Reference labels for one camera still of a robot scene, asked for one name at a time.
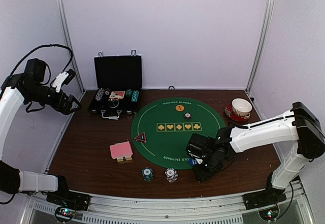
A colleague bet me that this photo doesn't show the blue tan chip stack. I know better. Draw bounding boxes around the blue tan chip stack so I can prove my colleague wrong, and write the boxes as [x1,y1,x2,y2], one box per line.
[165,168,178,183]

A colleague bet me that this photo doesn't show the black orange chips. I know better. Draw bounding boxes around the black orange chips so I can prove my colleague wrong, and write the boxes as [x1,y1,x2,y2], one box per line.
[184,113,191,119]

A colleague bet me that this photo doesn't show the boxed card deck in case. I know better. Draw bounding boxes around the boxed card deck in case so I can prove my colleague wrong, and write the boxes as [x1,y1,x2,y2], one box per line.
[109,90,125,100]

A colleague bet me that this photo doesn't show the orange big blind button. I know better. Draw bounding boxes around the orange big blind button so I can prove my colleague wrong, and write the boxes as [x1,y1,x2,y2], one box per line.
[175,105,185,112]

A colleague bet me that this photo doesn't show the black red triangle all-in button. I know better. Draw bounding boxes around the black red triangle all-in button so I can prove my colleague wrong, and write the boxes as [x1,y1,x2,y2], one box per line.
[134,132,147,143]

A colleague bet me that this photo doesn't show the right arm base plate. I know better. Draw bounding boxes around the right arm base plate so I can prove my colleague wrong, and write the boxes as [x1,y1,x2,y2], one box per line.
[243,190,286,210]

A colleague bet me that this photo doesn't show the dark green chip row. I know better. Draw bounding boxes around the dark green chip row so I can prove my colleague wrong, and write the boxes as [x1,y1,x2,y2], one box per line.
[125,89,133,97]

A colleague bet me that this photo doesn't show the gold card deck box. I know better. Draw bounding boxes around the gold card deck box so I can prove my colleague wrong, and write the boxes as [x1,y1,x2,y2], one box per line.
[117,156,133,163]

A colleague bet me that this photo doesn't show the green blue chip stack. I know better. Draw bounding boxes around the green blue chip stack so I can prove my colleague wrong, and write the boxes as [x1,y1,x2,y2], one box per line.
[142,167,154,182]

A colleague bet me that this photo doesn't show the blue tan chip row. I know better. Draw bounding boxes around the blue tan chip row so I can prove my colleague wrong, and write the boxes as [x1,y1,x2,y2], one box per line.
[95,88,105,101]

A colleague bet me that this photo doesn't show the black orange chip row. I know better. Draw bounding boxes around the black orange chip row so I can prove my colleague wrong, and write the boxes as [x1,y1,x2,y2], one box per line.
[105,88,111,95]

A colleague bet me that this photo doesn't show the clear acrylic dealer button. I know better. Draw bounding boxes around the clear acrylic dealer button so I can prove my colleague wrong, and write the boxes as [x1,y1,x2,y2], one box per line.
[108,99,119,108]

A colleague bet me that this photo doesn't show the red-backed card deck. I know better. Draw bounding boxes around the red-backed card deck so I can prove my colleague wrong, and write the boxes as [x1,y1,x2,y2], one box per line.
[110,141,133,159]

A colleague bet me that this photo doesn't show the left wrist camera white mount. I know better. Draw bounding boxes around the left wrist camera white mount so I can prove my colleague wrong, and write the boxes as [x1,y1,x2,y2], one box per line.
[51,69,76,93]

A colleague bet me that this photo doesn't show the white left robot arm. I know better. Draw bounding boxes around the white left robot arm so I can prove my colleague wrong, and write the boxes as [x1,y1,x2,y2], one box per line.
[1,70,82,206]

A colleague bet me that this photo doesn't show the blue small blind button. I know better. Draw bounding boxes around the blue small blind button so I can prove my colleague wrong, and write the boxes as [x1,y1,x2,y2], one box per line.
[188,158,202,166]

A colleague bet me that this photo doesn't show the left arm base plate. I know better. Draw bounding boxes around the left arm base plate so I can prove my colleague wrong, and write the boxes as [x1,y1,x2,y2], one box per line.
[46,192,90,211]

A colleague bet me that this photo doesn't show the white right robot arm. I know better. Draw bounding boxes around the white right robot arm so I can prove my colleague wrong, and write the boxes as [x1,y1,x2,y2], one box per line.
[186,102,324,205]

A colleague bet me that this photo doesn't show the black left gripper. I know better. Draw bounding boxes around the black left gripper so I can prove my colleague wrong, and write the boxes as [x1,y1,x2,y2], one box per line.
[26,83,82,115]

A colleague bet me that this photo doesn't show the aluminium front rail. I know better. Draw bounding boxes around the aluminium front rail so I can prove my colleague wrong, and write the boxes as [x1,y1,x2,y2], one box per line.
[18,180,316,223]

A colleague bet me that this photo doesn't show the white patterned teacup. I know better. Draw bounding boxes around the white patterned teacup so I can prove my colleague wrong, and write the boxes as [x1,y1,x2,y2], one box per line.
[231,98,252,117]

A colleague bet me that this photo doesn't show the black poker set case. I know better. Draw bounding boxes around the black poker set case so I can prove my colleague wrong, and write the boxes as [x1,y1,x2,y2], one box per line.
[88,49,142,120]

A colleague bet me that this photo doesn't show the teal chip row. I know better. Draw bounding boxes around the teal chip row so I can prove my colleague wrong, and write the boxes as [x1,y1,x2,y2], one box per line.
[131,90,140,102]

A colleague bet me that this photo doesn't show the green round poker mat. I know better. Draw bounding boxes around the green round poker mat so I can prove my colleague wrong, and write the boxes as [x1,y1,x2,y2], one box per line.
[131,97,225,170]

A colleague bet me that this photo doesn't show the red patterned saucer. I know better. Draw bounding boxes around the red patterned saucer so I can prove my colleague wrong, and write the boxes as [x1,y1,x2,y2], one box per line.
[224,104,251,122]

